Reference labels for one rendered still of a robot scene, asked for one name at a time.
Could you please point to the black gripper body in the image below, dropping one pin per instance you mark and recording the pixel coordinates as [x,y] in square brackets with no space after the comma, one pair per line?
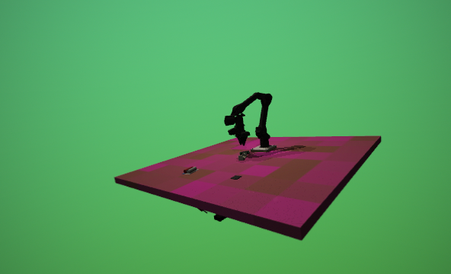
[241,130]

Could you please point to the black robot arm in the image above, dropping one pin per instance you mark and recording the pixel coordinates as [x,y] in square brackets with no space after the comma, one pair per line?
[261,130]

